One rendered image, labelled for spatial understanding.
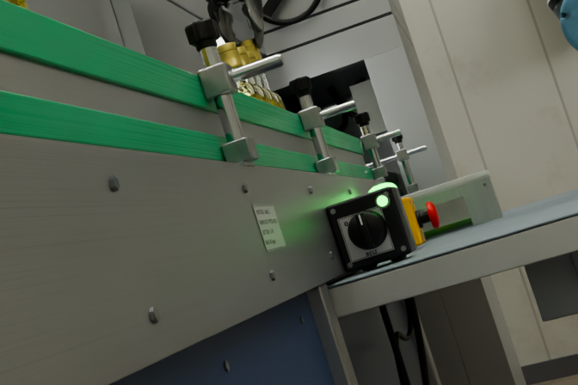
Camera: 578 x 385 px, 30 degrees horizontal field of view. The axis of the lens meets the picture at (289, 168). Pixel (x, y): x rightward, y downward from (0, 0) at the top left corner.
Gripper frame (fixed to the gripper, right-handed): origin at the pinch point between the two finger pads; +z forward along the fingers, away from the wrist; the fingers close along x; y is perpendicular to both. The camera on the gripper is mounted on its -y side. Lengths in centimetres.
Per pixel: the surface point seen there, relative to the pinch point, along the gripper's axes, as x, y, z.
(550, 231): 37, 85, 45
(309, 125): 14, 54, 24
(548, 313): 34, 80, 52
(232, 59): 0.1, 18.9, 5.3
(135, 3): -12.4, 20.2, -8.8
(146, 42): -12.5, 20.7, -1.9
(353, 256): 16, 68, 41
